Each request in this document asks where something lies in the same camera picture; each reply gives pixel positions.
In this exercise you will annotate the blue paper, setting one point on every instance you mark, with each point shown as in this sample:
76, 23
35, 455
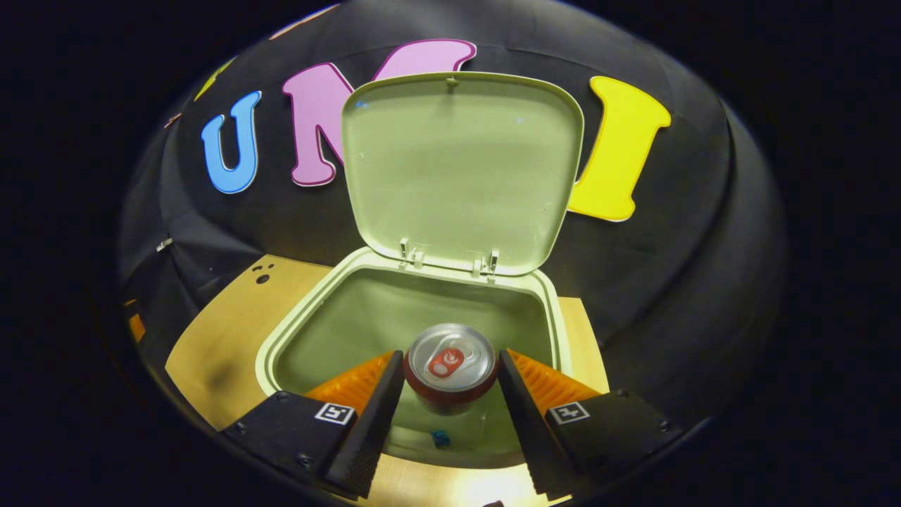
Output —
440, 438

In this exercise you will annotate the copper cloth clip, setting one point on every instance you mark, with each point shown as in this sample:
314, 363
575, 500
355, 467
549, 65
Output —
172, 120

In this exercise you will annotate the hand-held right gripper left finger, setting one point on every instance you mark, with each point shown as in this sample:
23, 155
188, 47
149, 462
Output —
373, 422

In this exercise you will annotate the white cloth clip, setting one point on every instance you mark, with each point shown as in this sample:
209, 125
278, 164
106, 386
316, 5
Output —
164, 244

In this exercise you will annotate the wooden desktop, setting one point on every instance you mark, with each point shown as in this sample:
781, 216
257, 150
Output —
225, 338

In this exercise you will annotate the black backdrop cloth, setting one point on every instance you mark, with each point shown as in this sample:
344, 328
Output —
704, 211

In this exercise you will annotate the red pop can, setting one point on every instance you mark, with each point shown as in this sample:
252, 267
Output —
450, 362

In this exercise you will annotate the pale green desktop garbage bin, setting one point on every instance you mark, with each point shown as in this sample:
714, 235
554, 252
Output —
457, 162

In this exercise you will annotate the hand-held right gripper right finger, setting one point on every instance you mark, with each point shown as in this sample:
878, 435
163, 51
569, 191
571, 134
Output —
524, 422

